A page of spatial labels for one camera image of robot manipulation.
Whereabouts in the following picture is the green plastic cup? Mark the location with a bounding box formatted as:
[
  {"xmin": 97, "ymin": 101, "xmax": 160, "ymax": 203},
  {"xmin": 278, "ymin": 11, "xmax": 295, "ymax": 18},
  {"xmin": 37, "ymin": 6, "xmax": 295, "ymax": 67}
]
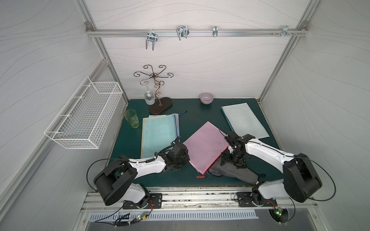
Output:
[{"xmin": 124, "ymin": 109, "xmax": 140, "ymax": 129}]

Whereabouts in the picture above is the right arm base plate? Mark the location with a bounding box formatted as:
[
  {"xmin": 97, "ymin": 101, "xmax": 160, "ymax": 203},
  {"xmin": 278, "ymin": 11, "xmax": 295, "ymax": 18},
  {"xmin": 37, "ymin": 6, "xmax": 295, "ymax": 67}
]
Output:
[{"xmin": 233, "ymin": 192, "xmax": 277, "ymax": 208}]

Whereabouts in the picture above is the white wire basket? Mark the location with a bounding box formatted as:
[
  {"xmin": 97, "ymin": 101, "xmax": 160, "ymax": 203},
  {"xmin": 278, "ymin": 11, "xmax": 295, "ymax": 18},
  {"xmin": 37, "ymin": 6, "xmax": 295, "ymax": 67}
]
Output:
[{"xmin": 44, "ymin": 77, "xmax": 123, "ymax": 149}]

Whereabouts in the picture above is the aluminium top cross rail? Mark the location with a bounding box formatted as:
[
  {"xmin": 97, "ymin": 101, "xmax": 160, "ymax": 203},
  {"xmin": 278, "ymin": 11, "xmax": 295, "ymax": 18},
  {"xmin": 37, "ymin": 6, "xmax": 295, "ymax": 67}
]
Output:
[{"xmin": 86, "ymin": 28, "xmax": 309, "ymax": 38}]

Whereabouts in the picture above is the hanging wine glass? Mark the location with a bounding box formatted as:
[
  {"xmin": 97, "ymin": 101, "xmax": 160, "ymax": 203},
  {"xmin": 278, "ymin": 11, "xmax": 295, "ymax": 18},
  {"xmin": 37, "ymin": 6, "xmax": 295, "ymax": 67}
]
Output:
[{"xmin": 140, "ymin": 80, "xmax": 155, "ymax": 105}]

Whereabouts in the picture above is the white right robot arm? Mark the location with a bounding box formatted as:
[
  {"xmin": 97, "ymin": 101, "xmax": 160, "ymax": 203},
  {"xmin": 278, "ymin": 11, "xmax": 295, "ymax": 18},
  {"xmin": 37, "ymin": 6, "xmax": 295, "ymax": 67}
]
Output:
[{"xmin": 219, "ymin": 132, "xmax": 322, "ymax": 207}]

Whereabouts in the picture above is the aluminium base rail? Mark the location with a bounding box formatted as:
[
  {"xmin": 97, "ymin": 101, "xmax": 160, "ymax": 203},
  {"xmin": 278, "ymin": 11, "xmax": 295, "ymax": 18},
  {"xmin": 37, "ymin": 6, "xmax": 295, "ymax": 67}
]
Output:
[{"xmin": 80, "ymin": 187, "xmax": 319, "ymax": 213}]

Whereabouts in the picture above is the grey blue microfibre cloth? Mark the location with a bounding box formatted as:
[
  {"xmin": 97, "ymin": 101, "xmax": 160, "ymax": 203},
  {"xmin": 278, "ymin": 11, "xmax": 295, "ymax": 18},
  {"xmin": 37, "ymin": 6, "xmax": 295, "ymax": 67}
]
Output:
[{"xmin": 208, "ymin": 157, "xmax": 259, "ymax": 185}]

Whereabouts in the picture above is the blue zipper document bag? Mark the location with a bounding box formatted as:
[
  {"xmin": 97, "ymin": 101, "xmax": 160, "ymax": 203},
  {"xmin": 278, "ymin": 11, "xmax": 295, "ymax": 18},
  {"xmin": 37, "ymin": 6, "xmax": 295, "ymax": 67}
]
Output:
[{"xmin": 221, "ymin": 103, "xmax": 270, "ymax": 139}]

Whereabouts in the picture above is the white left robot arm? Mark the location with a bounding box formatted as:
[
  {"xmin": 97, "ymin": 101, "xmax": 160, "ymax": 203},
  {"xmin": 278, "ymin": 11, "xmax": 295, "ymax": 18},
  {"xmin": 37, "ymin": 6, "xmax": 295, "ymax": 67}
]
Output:
[{"xmin": 93, "ymin": 139, "xmax": 190, "ymax": 208}]

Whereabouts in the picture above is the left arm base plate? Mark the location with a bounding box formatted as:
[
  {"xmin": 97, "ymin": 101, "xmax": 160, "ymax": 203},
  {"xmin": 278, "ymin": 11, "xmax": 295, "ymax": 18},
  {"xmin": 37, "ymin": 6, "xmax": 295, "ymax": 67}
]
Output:
[{"xmin": 123, "ymin": 193, "xmax": 162, "ymax": 209}]

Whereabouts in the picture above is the dark oval stand base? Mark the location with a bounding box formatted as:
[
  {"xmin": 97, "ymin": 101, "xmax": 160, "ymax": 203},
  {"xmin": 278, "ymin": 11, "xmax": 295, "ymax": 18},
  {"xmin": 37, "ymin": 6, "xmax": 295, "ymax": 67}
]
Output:
[{"xmin": 133, "ymin": 64, "xmax": 174, "ymax": 116}]

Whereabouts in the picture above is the lilac ceramic bowl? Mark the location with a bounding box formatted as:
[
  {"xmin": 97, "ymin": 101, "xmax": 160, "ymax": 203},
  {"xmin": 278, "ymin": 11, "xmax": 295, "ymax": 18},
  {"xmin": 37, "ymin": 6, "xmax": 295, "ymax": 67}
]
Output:
[{"xmin": 199, "ymin": 92, "xmax": 214, "ymax": 105}]

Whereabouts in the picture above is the white vent strip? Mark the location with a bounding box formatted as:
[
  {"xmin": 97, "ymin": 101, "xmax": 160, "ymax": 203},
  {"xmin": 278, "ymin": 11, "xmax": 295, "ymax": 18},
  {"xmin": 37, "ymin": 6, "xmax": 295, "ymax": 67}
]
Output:
[{"xmin": 89, "ymin": 209, "xmax": 259, "ymax": 223}]

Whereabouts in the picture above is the teal mesh document bag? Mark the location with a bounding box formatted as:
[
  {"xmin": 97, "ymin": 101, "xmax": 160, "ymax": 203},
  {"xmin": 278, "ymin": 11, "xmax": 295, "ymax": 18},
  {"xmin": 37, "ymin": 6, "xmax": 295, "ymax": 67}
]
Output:
[{"xmin": 140, "ymin": 115, "xmax": 179, "ymax": 158}]

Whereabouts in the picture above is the pink mesh document bag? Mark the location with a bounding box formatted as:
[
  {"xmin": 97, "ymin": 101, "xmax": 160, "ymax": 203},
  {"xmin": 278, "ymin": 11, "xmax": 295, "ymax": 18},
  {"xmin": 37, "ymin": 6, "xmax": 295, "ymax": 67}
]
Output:
[{"xmin": 184, "ymin": 121, "xmax": 228, "ymax": 175}]

